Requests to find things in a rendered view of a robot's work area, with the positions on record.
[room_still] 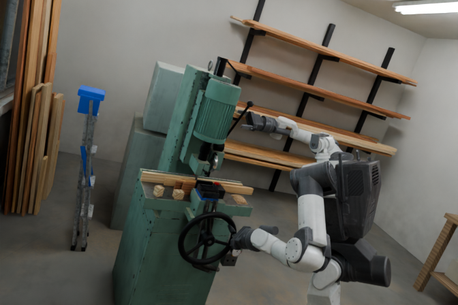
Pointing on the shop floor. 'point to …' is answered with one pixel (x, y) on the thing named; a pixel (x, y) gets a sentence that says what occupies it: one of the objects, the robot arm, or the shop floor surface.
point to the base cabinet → (158, 265)
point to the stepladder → (90, 99)
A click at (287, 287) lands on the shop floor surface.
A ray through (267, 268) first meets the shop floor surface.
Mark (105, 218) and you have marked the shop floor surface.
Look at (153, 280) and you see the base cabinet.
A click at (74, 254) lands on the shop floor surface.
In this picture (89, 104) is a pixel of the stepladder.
